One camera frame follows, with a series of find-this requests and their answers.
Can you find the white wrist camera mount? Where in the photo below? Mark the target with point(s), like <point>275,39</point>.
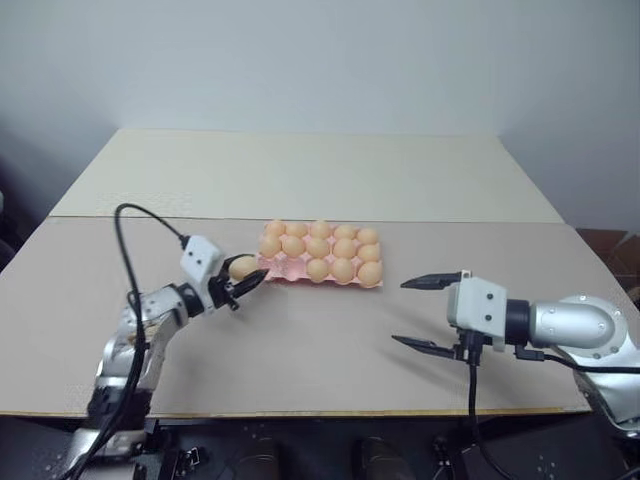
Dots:
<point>199,257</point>
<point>475,305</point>

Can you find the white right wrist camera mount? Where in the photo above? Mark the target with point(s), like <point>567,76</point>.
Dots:
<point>475,305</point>

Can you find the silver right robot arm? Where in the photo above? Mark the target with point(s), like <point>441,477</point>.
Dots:
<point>575,320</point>

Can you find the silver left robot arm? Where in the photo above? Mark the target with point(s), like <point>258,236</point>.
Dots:
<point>150,310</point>

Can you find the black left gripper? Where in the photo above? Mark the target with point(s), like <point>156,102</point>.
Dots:
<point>221,292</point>

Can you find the tan egg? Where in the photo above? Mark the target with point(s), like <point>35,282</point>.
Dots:
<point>320,229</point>
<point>367,236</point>
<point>344,247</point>
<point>318,247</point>
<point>343,269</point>
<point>296,230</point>
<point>369,252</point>
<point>274,229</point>
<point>345,232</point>
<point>270,246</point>
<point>317,269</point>
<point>293,245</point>
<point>242,268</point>
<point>370,274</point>

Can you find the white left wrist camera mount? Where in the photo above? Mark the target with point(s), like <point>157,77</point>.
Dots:
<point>199,257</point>

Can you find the pink egg tray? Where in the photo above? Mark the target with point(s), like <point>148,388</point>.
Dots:
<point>286,268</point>

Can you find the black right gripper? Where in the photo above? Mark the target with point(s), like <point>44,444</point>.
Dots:
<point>469,347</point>

